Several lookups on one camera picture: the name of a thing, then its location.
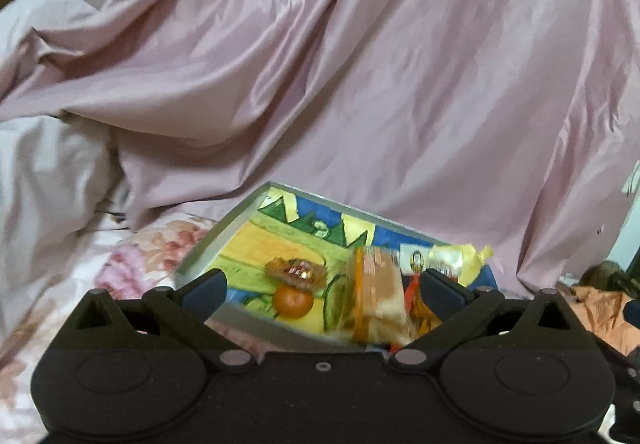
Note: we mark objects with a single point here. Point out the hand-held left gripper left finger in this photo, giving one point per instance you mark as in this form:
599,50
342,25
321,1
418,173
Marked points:
205,295

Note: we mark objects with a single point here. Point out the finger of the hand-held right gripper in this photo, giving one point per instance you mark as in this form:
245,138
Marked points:
632,311

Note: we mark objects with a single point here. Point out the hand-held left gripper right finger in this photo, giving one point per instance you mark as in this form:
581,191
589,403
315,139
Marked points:
440,295

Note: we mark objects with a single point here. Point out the large orange snack packet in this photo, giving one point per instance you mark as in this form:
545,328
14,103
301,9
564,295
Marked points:
420,311

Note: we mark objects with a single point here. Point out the grey cardboard box colourful inside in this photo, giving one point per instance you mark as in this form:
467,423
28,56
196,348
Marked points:
240,264

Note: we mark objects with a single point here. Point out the yellow white sandwich cake packet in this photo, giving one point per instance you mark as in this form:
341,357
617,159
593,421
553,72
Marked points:
375,296

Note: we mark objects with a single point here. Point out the dark brown snack packet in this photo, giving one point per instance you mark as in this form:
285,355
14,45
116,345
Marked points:
295,272

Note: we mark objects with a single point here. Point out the orange cloth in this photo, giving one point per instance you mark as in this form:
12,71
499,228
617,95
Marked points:
600,316

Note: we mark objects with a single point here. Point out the floral bedsheet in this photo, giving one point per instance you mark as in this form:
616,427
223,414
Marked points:
155,244

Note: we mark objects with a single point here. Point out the orange round snack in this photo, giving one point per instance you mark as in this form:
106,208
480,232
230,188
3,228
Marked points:
293,302

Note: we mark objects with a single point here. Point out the pale pink quilt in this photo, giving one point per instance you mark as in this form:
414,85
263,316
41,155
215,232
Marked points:
55,173

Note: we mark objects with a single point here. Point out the pink satin blanket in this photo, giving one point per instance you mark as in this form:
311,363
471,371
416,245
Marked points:
325,73

